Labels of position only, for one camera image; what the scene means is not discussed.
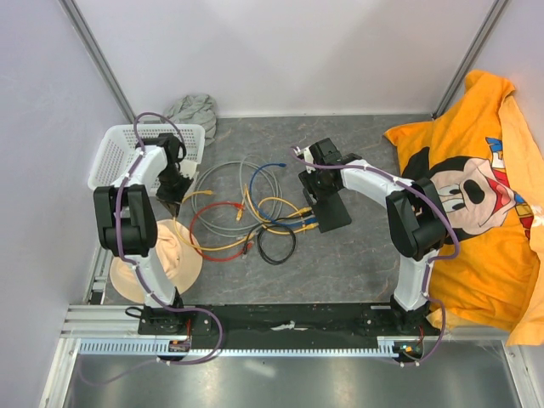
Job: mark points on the right aluminium frame post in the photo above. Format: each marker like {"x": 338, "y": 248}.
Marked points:
{"x": 480, "y": 39}

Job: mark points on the left aluminium frame post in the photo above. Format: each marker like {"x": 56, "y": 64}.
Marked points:
{"x": 83, "y": 30}

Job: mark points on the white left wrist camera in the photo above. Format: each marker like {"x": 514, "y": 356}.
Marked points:
{"x": 189, "y": 169}

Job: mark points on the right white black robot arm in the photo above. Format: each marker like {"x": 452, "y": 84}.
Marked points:
{"x": 417, "y": 221}

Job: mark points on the white perforated plastic basket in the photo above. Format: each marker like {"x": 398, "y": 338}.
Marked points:
{"x": 118, "y": 149}

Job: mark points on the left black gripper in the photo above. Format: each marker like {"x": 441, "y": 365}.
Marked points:
{"x": 174, "y": 198}

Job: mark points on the orange cartoon print shirt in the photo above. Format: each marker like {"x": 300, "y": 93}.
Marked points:
{"x": 488, "y": 171}

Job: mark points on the grey crumpled cloth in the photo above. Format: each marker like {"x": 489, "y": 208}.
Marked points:
{"x": 198, "y": 109}

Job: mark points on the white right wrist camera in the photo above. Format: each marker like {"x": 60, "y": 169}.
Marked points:
{"x": 306, "y": 156}

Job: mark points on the beige bucket hat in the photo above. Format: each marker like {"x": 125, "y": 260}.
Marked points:
{"x": 180, "y": 262}

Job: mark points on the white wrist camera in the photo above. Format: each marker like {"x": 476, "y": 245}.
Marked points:
{"x": 189, "y": 169}
{"x": 306, "y": 156}

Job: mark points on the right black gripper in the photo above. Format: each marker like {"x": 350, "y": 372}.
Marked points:
{"x": 307, "y": 181}

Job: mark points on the aluminium frame post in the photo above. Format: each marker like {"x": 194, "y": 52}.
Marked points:
{"x": 480, "y": 39}
{"x": 83, "y": 30}

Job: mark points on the grey slotted cable duct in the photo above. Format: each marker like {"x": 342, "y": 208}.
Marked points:
{"x": 169, "y": 348}

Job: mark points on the black network switch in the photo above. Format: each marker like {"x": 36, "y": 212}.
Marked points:
{"x": 330, "y": 212}

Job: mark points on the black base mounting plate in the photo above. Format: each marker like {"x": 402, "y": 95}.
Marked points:
{"x": 298, "y": 324}

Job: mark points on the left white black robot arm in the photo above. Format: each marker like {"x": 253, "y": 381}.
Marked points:
{"x": 127, "y": 227}

